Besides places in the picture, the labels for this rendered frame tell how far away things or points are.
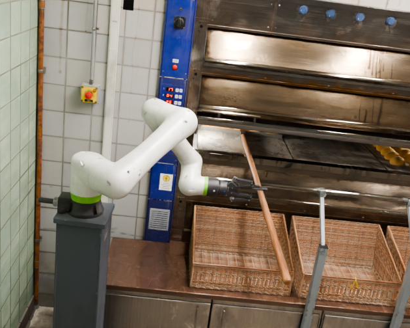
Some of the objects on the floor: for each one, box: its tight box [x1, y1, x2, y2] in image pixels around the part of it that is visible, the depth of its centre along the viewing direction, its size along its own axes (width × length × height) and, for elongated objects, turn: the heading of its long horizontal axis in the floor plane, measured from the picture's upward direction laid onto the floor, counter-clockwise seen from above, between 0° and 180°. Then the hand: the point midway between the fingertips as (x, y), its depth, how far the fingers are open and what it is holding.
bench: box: [103, 238, 410, 328], centre depth 324 cm, size 56×242×58 cm, turn 72°
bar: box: [201, 175, 410, 328], centre depth 293 cm, size 31×127×118 cm, turn 72°
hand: (259, 191), depth 266 cm, fingers closed on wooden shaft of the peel, 3 cm apart
